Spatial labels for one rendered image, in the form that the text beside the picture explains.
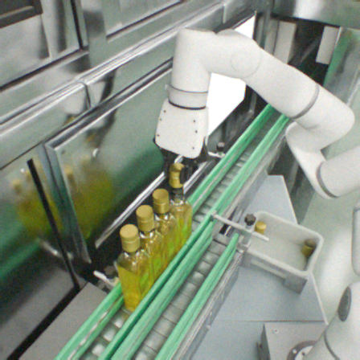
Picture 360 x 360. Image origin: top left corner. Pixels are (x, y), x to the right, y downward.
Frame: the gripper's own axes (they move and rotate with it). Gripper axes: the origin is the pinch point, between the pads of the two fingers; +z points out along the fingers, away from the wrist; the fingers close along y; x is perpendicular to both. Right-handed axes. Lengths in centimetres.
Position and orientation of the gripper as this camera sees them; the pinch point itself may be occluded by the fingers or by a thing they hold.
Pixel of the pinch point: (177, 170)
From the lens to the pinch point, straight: 75.9
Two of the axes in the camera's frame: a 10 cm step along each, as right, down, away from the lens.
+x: 5.1, -3.7, 7.8
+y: 8.5, 3.6, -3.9
